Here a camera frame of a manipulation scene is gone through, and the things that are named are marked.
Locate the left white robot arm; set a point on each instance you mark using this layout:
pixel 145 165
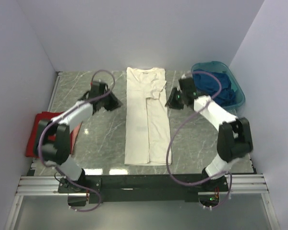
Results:
pixel 53 137

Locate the white t shirt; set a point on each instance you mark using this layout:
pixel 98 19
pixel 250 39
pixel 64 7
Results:
pixel 147 123

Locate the black base beam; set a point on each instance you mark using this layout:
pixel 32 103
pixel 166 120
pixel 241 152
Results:
pixel 159 187

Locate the aluminium frame rail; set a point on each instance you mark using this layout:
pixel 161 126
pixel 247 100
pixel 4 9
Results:
pixel 100 150

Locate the red folded t shirt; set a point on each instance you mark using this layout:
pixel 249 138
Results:
pixel 30 145

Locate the teal plastic basket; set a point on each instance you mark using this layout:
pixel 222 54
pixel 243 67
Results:
pixel 231 95

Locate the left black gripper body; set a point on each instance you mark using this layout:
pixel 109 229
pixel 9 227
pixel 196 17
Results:
pixel 102 100

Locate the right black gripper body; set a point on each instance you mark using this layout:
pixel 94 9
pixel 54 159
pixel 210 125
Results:
pixel 184 95

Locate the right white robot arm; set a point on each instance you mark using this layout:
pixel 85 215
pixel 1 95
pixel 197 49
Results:
pixel 234 139

